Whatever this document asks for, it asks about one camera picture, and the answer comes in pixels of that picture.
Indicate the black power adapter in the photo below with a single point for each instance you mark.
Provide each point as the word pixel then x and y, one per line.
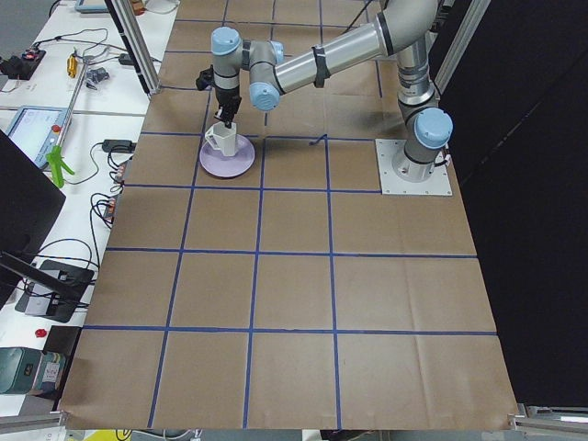
pixel 118 146

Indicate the aluminium frame post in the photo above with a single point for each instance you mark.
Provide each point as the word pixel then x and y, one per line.
pixel 128 28

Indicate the lilac plate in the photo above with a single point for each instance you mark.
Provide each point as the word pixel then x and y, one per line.
pixel 215 163

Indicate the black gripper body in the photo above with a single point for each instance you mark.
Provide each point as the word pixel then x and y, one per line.
pixel 228 97

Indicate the green handled reacher stick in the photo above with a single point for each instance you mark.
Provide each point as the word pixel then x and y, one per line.
pixel 54 157

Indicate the yellow tool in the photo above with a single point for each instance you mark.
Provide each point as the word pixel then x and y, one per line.
pixel 71 66

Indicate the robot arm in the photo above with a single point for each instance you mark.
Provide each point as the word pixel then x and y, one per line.
pixel 397 30

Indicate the blue teach pendant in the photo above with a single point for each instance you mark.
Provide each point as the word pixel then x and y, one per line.
pixel 35 130

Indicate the black monitor stand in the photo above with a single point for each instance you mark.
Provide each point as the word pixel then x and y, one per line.
pixel 66 284

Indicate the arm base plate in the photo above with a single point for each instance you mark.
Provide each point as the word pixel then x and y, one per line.
pixel 399 176

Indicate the white faceted cup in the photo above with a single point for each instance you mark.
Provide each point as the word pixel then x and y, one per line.
pixel 222 137

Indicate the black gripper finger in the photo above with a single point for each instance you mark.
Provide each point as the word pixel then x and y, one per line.
pixel 219 115
pixel 227 119

